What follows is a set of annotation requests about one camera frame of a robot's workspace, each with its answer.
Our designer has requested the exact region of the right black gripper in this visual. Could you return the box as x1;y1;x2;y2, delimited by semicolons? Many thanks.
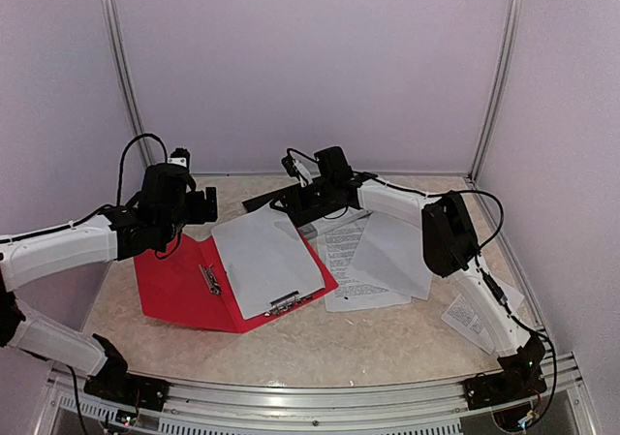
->
270;178;335;214

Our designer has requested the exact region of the white sheet top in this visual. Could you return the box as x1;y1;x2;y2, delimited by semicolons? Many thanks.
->
211;205;325;320

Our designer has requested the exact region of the white sheet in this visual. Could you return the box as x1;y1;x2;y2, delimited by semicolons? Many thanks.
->
211;205;325;320
347;212;432;300

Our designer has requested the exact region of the red folder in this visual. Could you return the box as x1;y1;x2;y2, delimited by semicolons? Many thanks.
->
134;235;338;334

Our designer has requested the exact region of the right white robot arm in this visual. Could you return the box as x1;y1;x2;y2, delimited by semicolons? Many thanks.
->
278;146;545;400

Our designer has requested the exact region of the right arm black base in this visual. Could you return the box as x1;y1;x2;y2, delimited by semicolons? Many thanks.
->
462;337;547;411

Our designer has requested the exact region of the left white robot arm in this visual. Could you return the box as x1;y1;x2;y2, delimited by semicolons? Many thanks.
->
1;159;218;401

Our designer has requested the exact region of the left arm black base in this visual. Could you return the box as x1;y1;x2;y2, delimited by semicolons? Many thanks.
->
84;334;170;412

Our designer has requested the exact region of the black folder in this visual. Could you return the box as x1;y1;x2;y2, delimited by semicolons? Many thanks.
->
242;184;371;239

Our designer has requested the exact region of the printed text sheet centre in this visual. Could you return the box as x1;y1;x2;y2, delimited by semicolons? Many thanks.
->
316;217;412;313

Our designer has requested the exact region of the printed text sheet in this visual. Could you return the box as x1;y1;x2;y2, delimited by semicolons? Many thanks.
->
316;217;412;313
441;275;529;357

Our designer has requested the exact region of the blank white sheet lower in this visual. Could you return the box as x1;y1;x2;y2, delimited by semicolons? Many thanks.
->
347;212;432;300

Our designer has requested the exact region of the printed text sheet right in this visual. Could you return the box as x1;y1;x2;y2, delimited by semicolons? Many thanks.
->
441;275;529;357

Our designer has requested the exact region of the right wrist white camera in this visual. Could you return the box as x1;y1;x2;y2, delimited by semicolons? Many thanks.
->
281;149;313;188

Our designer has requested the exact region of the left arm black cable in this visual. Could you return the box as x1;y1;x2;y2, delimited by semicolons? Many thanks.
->
0;133;185;262

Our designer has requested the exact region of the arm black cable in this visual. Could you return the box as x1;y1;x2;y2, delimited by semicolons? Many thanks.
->
0;133;185;262
285;146;561;410

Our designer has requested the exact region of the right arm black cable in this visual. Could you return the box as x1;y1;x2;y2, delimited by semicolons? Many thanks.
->
285;146;561;410

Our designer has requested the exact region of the left aluminium frame post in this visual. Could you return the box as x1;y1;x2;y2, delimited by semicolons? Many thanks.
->
101;0;145;137

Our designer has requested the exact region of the aluminium frame post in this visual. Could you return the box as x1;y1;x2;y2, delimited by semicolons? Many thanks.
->
468;0;523;183
101;0;145;137

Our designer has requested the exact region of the aluminium front rail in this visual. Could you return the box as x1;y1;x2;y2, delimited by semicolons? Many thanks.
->
33;355;601;434

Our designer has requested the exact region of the right aluminium frame post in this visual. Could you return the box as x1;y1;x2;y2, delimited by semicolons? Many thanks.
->
468;0;523;183

